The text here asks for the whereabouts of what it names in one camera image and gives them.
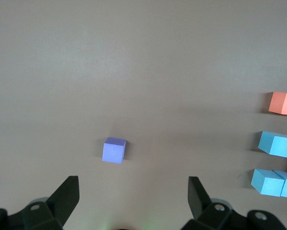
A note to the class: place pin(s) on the orange foam cube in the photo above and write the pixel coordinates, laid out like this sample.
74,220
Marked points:
283,104

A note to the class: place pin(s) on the steel blue foam cube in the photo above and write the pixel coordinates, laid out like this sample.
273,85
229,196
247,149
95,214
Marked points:
267,183

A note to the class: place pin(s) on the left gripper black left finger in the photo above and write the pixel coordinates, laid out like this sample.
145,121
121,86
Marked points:
59,208

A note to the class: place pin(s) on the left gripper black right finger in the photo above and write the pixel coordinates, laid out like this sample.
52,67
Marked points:
202,210

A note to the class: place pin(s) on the purple foam cube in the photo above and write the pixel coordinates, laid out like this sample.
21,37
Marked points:
114,151

